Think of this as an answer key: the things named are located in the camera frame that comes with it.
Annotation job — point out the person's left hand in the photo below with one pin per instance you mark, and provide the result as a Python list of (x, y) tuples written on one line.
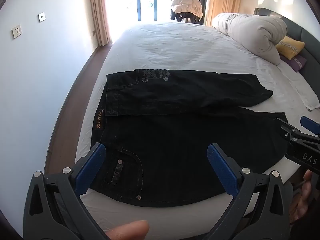
[(130, 231)]

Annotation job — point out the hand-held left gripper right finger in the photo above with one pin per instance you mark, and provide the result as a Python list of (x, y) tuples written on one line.
[(222, 166)]

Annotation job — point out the purple pillow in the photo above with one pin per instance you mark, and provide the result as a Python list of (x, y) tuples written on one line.
[(295, 63)]

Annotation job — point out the dark chair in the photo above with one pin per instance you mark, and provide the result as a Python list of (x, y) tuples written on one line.
[(185, 17)]

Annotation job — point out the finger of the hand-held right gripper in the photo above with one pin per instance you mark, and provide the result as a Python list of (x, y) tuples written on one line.
[(308, 123), (285, 127)]

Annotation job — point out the grey padded headboard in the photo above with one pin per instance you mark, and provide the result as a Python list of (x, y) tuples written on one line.
[(302, 27)]

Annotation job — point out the beige puffer jacket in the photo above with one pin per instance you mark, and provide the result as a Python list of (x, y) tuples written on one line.
[(186, 2)]

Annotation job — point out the bed with white sheet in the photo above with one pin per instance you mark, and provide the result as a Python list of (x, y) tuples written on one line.
[(175, 50)]

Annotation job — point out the rolled beige duvet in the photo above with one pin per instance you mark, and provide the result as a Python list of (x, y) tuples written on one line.
[(252, 33)]

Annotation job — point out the glass balcony door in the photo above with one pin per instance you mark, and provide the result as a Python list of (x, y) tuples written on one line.
[(155, 0)]

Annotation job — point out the yellow patterned pillow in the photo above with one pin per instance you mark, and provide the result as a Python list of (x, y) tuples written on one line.
[(291, 45)]

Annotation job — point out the black denim pants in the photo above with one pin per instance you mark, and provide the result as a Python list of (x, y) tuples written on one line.
[(180, 130)]

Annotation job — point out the white wall socket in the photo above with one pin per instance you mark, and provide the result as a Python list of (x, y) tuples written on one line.
[(16, 31)]

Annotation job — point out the person's right hand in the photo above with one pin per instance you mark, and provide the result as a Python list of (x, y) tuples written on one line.
[(306, 195)]

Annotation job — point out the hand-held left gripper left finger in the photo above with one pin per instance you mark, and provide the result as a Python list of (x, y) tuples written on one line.
[(91, 166)]

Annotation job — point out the white pillowcase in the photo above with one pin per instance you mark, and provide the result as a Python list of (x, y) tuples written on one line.
[(306, 92)]

